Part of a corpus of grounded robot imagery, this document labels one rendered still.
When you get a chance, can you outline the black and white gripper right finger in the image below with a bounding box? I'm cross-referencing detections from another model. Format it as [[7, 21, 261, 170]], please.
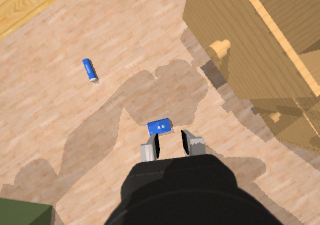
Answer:
[[181, 129, 206, 156]]

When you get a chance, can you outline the small brown wooden chest of drawers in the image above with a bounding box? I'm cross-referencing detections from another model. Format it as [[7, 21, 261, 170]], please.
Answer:
[[249, 97, 320, 154]]

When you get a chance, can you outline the blue battery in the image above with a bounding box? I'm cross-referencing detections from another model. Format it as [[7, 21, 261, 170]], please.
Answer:
[[147, 118, 171, 136], [82, 58, 97, 82]]

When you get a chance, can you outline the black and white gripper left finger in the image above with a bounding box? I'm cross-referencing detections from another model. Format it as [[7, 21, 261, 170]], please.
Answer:
[[139, 134, 160, 162]]

